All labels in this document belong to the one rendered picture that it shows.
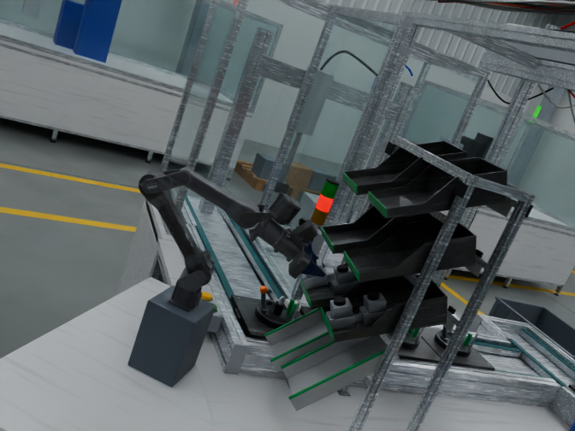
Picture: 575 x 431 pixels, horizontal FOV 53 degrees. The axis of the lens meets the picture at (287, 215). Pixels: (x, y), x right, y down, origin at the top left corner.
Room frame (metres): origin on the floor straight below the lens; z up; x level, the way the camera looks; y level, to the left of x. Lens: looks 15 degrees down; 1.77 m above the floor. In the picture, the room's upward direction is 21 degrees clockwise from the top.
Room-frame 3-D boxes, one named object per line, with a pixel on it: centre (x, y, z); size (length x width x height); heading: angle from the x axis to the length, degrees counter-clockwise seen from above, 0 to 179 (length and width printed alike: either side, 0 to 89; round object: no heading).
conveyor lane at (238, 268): (1.98, 0.03, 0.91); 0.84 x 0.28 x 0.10; 25
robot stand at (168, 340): (1.40, 0.18, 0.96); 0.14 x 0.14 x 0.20; 79
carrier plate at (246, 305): (1.70, -0.08, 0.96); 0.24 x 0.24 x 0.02; 25
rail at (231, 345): (1.89, 0.18, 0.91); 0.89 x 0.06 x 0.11; 25
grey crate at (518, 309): (3.14, -1.66, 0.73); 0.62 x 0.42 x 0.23; 25
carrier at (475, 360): (2.02, -0.75, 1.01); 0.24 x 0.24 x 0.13; 25
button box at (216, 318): (1.69, 0.15, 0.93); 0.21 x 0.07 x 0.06; 25
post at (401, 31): (1.94, -0.13, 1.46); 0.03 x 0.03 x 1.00; 25
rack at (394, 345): (1.43, -0.35, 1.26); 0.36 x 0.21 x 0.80; 25
